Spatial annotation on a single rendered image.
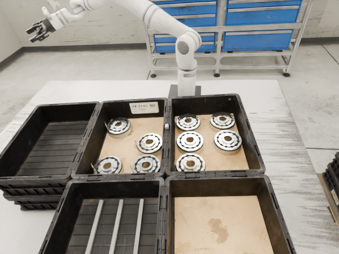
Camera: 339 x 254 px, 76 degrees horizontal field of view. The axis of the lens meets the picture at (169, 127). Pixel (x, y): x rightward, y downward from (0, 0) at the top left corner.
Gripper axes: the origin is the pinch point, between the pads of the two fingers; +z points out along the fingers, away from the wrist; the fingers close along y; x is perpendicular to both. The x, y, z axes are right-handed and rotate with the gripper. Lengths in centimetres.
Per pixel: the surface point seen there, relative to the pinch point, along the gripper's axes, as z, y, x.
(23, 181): 12, -87, 7
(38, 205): 21, -87, -11
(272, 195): -50, -128, -1
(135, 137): -23, -81, -15
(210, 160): -44, -107, -14
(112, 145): -14, -81, -12
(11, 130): 38, -29, -24
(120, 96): -24, -33, -40
